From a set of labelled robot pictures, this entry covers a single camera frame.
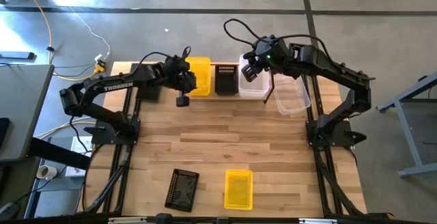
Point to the black aluminium table frame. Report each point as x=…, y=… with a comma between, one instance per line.
x=266, y=221

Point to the black frame wooden shelf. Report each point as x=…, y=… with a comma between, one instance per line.
x=218, y=97

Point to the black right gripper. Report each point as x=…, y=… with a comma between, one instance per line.
x=271, y=55

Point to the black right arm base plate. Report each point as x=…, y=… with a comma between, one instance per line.
x=336, y=137

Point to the white cup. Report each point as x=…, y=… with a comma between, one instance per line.
x=49, y=172

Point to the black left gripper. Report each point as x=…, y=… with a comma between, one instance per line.
x=182, y=75

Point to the grey desk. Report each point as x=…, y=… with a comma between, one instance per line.
x=24, y=108

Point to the black desk device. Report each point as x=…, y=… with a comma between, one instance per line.
x=3, y=132

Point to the white box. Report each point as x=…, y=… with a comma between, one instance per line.
x=80, y=149

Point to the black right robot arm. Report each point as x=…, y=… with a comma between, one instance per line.
x=341, y=70

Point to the yellow white power plug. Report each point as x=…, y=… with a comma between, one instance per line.
x=99, y=67

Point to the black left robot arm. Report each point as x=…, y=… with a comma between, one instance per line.
x=117, y=86

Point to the black flat bar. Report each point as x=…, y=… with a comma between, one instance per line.
x=17, y=55

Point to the black desk beam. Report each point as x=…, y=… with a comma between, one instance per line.
x=54, y=152

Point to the dark grey device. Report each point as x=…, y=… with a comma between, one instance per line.
x=8, y=212

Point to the grey metal table frame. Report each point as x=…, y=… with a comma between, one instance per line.
x=406, y=135

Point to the silver metal bracket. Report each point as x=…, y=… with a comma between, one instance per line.
x=317, y=221
x=126, y=220

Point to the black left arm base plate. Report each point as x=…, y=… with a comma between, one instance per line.
x=102, y=137

